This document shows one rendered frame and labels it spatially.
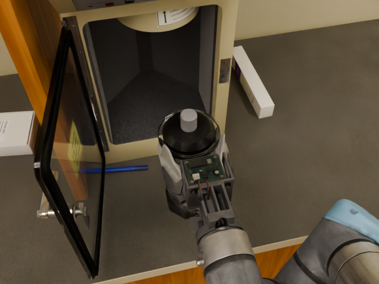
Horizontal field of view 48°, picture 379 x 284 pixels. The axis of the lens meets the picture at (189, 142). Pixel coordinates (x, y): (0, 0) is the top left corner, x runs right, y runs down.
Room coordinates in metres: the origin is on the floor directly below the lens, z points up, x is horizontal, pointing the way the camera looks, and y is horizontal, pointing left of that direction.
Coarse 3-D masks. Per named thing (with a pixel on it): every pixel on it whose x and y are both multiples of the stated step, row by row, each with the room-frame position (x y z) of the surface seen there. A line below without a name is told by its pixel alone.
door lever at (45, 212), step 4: (44, 196) 0.36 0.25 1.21; (44, 200) 0.36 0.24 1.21; (44, 204) 0.35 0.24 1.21; (48, 204) 0.35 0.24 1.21; (40, 208) 0.34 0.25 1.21; (44, 208) 0.34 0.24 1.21; (48, 208) 0.34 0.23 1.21; (40, 212) 0.33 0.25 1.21; (44, 212) 0.33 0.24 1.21; (48, 212) 0.33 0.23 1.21; (52, 212) 0.33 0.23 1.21; (40, 216) 0.33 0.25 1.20; (44, 216) 0.33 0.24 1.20; (48, 216) 0.33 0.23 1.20
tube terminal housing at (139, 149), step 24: (168, 0) 0.66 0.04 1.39; (192, 0) 0.67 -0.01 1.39; (216, 0) 0.68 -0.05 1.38; (216, 48) 0.71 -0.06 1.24; (216, 72) 0.71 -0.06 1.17; (96, 96) 0.62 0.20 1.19; (216, 96) 0.68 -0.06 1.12; (216, 120) 0.68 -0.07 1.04; (120, 144) 0.63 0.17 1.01; (144, 144) 0.64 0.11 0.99
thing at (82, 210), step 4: (80, 204) 0.35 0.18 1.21; (76, 208) 0.34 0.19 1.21; (80, 208) 0.34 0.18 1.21; (84, 208) 0.34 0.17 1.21; (76, 212) 0.34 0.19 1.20; (80, 212) 0.34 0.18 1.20; (84, 212) 0.33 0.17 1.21; (76, 216) 0.33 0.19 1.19; (84, 216) 0.33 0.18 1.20; (88, 216) 0.35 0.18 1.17; (88, 220) 0.34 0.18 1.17; (88, 224) 0.34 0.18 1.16; (88, 228) 0.33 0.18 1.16
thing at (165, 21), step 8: (184, 8) 0.70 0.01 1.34; (192, 8) 0.72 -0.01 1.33; (128, 16) 0.69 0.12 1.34; (136, 16) 0.68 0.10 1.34; (144, 16) 0.68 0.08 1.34; (152, 16) 0.67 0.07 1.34; (160, 16) 0.68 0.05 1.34; (168, 16) 0.68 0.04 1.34; (176, 16) 0.68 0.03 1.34; (184, 16) 0.69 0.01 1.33; (192, 16) 0.71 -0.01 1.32; (128, 24) 0.68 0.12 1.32; (136, 24) 0.67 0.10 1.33; (144, 24) 0.67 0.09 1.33; (152, 24) 0.67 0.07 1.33; (160, 24) 0.67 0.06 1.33; (168, 24) 0.67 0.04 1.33; (176, 24) 0.68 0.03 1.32; (184, 24) 0.69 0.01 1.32
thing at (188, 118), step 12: (168, 120) 0.48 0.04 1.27; (180, 120) 0.46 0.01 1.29; (192, 120) 0.45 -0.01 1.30; (204, 120) 0.48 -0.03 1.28; (168, 132) 0.45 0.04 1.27; (180, 132) 0.45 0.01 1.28; (192, 132) 0.45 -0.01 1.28; (204, 132) 0.45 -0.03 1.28; (168, 144) 0.43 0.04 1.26; (180, 144) 0.43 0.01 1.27; (192, 144) 0.43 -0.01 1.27; (204, 144) 0.43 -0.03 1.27
